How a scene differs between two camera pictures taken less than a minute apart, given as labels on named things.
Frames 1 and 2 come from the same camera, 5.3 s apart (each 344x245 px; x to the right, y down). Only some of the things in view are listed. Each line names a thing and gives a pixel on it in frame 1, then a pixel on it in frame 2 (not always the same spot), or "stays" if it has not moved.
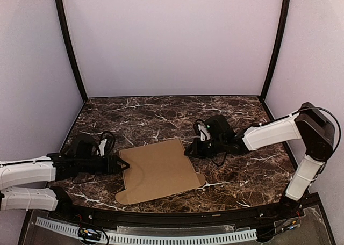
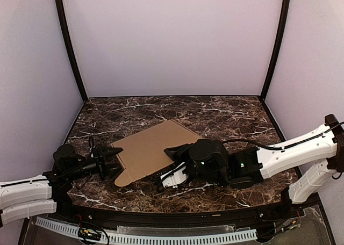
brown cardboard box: (156, 170) → (143, 153)
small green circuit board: (89, 233) stays
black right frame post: (287, 1) stays
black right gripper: (198, 148) → (184, 153)
